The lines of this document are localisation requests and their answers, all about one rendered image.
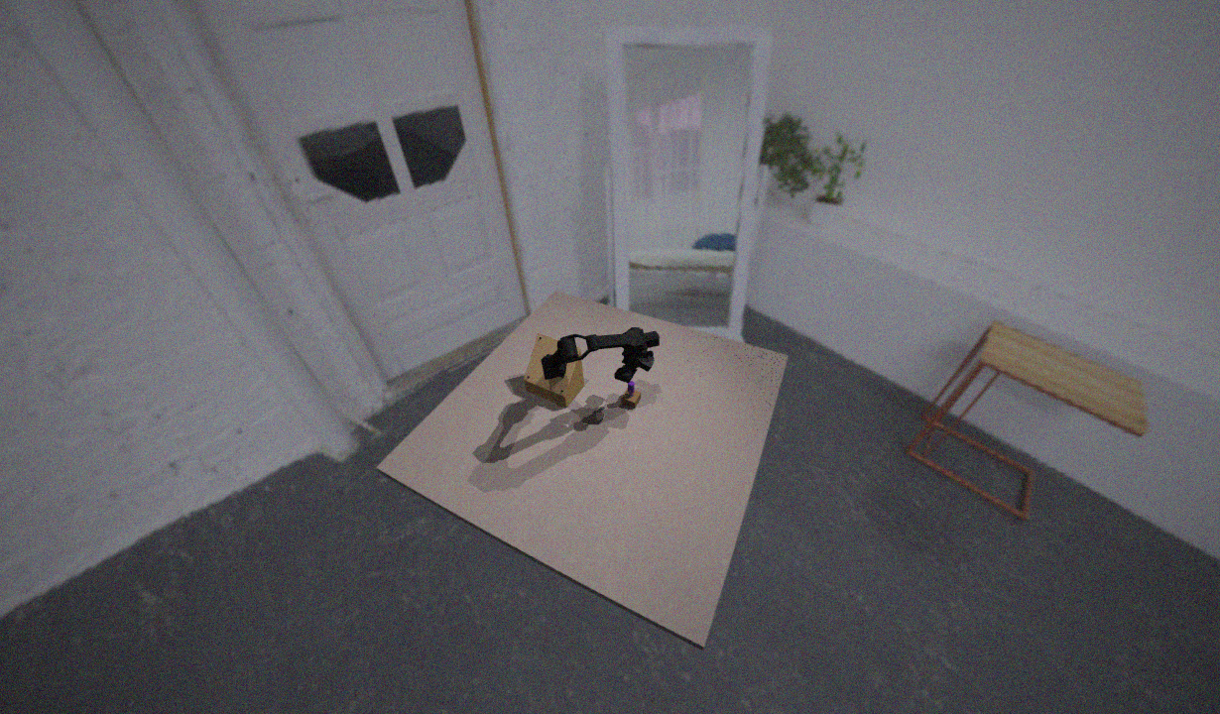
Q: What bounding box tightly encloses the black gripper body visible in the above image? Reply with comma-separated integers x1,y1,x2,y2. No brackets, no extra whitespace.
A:
614,352,641,383

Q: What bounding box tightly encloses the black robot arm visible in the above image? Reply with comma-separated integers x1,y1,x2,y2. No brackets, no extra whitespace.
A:
540,327,660,380

